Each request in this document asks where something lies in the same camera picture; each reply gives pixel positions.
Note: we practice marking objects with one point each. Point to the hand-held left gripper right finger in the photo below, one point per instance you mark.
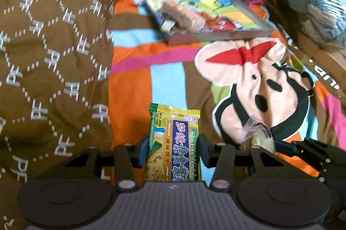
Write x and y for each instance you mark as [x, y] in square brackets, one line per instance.
[205, 150]

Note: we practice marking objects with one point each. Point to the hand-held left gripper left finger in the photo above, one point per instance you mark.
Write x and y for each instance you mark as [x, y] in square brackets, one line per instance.
[142, 151]

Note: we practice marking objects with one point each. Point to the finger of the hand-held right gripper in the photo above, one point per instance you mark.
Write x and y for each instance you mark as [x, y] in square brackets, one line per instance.
[285, 146]

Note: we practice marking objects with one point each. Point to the clear round cookie packet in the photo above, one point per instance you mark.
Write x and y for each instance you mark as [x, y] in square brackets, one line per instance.
[256, 135]

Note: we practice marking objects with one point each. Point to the yellow biscuit packet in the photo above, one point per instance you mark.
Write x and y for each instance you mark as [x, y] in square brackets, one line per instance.
[173, 138]

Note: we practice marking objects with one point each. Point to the grey box with cartoon lining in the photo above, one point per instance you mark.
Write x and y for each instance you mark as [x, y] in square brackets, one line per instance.
[216, 36]

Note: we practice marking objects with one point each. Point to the red dried tofu packet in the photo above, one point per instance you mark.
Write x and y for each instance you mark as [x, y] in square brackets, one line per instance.
[220, 24]

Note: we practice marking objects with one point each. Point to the orange rice cracker bar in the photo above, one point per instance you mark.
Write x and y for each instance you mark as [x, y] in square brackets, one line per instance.
[183, 13]

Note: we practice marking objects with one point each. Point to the brown patterned blanket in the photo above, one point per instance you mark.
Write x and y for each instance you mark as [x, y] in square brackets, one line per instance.
[48, 57]

